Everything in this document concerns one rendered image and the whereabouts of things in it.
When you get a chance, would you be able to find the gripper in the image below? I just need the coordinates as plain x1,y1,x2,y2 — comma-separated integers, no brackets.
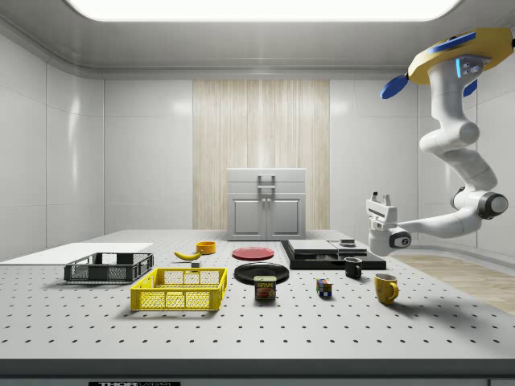
365,192,398,232

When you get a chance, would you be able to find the puzzle cube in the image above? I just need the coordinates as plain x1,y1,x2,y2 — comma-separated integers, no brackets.
315,277,334,299

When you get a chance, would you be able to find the black mug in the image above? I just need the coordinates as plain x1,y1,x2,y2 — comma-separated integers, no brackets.
344,257,364,279

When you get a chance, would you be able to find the yellow mug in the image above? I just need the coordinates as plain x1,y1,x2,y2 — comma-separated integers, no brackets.
373,273,401,304

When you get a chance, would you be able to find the white cabinet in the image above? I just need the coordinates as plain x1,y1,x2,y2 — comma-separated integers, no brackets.
226,167,307,241

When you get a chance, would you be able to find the red plate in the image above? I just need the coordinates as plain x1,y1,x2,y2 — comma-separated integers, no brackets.
232,246,275,261

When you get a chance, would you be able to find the flat-sided can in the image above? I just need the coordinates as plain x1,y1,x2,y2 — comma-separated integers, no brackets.
253,275,278,302

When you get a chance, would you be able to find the black plate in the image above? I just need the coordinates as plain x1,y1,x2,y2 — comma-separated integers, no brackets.
233,261,290,285

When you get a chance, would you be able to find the banana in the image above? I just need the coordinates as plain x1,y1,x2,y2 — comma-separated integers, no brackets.
173,249,204,262

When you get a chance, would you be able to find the yellow basket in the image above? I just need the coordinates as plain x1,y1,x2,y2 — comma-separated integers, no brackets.
130,267,229,312

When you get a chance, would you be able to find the dark grey basket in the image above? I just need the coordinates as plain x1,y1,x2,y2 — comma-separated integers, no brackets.
64,252,155,285

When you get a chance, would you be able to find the white board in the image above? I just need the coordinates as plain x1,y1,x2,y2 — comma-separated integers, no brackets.
0,242,155,265

